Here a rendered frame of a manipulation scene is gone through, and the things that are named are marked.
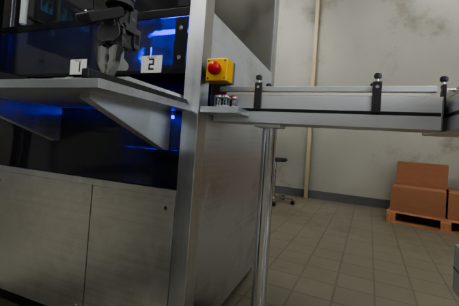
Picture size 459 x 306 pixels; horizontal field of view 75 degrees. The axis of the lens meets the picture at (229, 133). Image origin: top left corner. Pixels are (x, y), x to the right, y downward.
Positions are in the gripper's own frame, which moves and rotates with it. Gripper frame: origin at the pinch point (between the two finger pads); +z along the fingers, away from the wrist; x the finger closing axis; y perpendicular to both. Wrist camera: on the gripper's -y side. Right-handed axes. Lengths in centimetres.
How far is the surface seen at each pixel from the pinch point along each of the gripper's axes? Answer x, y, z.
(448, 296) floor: -114, 148, 89
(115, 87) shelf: -10.9, -8.0, 4.8
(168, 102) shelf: -10.8, 12.1, 4.6
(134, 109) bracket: -2.3, 8.9, 7.2
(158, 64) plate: 4.4, 26.7, -10.8
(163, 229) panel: -3, 28, 44
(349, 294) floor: -63, 120, 89
